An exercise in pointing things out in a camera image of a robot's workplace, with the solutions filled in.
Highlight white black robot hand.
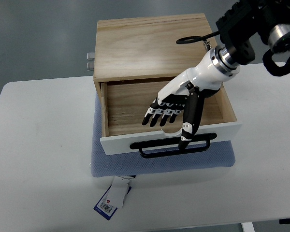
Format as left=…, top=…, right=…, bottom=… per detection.
left=142, top=46, right=240, bottom=150

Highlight white drawer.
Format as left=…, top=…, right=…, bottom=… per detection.
left=100, top=76, right=243, bottom=160

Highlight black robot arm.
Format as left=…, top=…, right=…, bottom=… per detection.
left=176, top=0, right=290, bottom=76

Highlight wooden drawer cabinet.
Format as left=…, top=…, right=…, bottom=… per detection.
left=93, top=13, right=227, bottom=102

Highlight blue grey cushion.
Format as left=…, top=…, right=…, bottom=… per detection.
left=91, top=97, right=235, bottom=177

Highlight silver metal clamps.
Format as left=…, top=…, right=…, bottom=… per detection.
left=87, top=52, right=95, bottom=71

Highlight blue white product tag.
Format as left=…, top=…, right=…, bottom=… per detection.
left=93, top=175, right=136, bottom=220

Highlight white table leg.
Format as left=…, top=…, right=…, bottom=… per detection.
left=241, top=222, right=255, bottom=232

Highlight black table control panel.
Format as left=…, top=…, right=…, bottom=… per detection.
left=279, top=218, right=290, bottom=225

